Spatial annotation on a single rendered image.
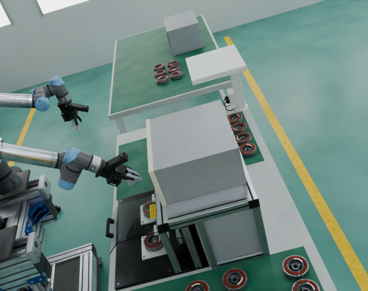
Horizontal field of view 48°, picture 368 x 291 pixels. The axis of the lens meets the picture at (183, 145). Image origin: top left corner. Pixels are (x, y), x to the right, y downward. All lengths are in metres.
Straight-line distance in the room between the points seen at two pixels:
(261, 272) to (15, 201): 1.48
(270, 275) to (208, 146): 0.64
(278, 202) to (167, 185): 0.71
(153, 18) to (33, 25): 1.76
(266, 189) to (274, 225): 0.27
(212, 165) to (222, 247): 0.41
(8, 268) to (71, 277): 0.87
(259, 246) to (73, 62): 5.28
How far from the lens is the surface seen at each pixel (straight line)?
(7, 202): 2.65
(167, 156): 1.77
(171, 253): 1.94
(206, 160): 1.71
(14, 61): 6.95
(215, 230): 1.85
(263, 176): 2.41
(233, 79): 2.90
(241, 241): 1.93
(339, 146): 3.77
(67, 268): 3.15
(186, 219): 1.76
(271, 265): 1.98
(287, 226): 2.13
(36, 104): 2.34
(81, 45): 6.65
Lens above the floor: 2.33
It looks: 34 degrees down
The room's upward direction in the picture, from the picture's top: 18 degrees counter-clockwise
